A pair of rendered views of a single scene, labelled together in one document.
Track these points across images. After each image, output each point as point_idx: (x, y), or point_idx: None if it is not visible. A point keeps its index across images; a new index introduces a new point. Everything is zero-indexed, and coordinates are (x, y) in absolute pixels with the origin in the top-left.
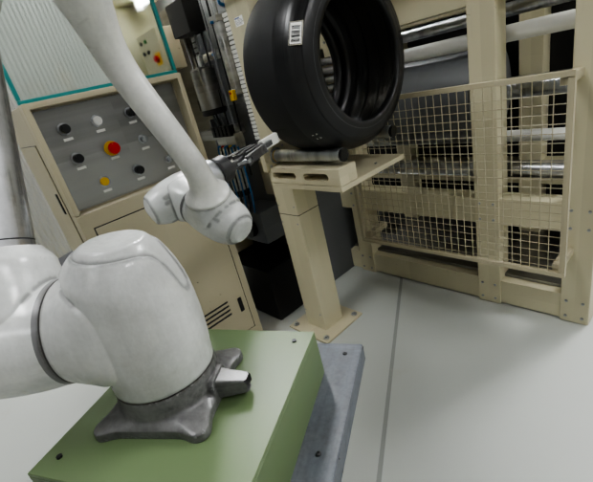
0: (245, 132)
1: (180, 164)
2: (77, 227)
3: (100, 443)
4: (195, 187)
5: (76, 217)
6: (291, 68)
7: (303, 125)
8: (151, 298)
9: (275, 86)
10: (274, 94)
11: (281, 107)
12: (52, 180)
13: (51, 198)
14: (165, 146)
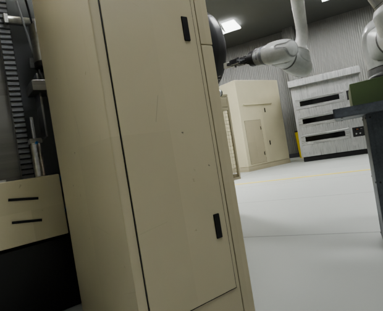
0: (48, 102)
1: (307, 30)
2: (206, 57)
3: None
4: (307, 42)
5: (210, 45)
6: (224, 39)
7: (220, 68)
8: None
9: (217, 44)
10: (215, 47)
11: (216, 55)
12: (189, 2)
13: (144, 20)
14: (306, 20)
